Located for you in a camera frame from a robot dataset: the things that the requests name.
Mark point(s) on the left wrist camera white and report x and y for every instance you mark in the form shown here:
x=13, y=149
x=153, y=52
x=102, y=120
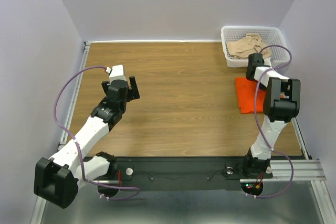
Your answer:
x=116, y=73

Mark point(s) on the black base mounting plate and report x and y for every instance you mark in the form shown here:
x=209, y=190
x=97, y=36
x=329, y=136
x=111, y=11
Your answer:
x=182, y=173

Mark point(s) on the beige t-shirt in basket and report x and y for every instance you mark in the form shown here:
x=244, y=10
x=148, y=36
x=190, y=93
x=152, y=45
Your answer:
x=241, y=49

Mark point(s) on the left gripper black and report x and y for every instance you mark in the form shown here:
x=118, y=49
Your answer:
x=133, y=93

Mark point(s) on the orange t-shirt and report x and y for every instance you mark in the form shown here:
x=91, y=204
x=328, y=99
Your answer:
x=246, y=95

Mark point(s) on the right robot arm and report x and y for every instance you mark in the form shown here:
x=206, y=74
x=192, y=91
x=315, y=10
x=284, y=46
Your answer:
x=280, y=106

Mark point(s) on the white plastic laundry basket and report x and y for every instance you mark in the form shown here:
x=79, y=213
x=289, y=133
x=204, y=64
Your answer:
x=273, y=54

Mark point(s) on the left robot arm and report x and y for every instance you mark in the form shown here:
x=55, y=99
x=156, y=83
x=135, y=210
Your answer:
x=59, y=178

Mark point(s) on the aluminium frame rail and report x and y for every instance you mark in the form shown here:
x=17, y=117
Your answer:
x=155, y=122

